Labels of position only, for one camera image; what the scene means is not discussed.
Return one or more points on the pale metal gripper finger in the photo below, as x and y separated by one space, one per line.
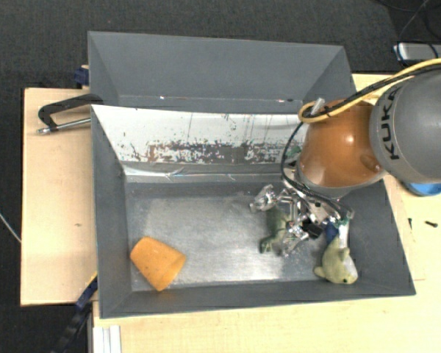
294 241
264 199

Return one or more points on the dark green toy animal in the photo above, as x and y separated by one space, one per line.
275 224

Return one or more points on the pale green plush toy animal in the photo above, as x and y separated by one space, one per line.
336 265

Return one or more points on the grey metal bin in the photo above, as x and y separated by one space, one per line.
213 226

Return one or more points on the orange cup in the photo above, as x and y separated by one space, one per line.
157 263

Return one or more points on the black cylinder on white bracket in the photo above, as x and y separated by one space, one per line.
311 230

